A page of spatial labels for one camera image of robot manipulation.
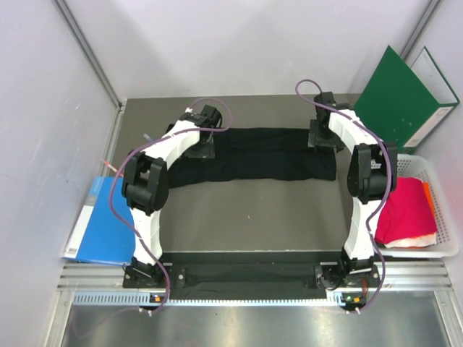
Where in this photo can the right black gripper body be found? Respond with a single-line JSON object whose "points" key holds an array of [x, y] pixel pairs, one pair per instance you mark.
{"points": [[320, 135]]}

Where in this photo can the blue marker pen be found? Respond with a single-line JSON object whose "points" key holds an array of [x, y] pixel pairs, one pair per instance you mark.
{"points": [[147, 137]]}

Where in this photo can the white t-shirt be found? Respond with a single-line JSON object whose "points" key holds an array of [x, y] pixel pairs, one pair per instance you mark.
{"points": [[414, 242]]}

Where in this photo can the red pen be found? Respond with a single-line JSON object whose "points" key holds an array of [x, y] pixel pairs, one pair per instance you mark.
{"points": [[111, 168]]}

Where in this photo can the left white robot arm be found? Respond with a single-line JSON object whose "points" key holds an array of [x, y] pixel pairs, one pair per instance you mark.
{"points": [[145, 187]]}

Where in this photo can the magenta t-shirt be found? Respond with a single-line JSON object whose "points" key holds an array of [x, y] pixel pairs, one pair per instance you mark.
{"points": [[406, 213]]}

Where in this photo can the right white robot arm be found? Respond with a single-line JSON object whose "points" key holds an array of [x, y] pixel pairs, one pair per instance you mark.
{"points": [[371, 177]]}

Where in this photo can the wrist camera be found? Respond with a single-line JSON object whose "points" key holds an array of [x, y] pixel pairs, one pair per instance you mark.
{"points": [[210, 117], [325, 98]]}

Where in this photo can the blue folder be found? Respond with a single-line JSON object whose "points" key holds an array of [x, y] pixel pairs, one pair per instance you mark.
{"points": [[98, 235]]}

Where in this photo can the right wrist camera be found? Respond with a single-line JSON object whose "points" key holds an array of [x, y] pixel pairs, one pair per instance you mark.
{"points": [[325, 98]]}

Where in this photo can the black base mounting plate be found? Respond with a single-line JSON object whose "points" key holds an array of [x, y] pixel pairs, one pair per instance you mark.
{"points": [[249, 275]]}

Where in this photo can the grey slotted cable duct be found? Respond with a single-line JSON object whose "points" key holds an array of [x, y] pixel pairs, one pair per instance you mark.
{"points": [[148, 299]]}

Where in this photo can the white plastic basket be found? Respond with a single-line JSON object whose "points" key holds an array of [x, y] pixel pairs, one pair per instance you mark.
{"points": [[447, 244]]}

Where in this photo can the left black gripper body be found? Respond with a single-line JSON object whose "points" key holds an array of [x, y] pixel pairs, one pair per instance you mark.
{"points": [[202, 150]]}

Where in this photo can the green ring binder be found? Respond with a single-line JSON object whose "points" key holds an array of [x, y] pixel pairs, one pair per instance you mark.
{"points": [[404, 103]]}

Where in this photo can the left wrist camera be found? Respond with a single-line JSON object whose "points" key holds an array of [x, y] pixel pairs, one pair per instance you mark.
{"points": [[210, 117]]}

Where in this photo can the orange t-shirt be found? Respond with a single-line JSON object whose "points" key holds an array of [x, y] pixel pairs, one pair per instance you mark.
{"points": [[426, 188]]}

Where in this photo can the black t-shirt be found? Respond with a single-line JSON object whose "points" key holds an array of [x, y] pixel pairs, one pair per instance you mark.
{"points": [[281, 154]]}

